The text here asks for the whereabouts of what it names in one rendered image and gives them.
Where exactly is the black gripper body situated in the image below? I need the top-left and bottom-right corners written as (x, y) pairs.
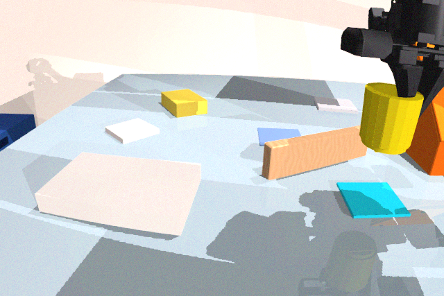
top-left (340, 0), bottom-right (444, 67)

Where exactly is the yellow cup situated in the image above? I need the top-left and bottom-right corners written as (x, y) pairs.
top-left (359, 82), bottom-right (424, 155)

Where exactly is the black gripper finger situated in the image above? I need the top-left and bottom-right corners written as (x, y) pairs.
top-left (416, 60), bottom-right (444, 118)
top-left (380, 58), bottom-right (423, 98)

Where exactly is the yellow block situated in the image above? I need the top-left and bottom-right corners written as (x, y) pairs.
top-left (161, 89), bottom-right (207, 118)

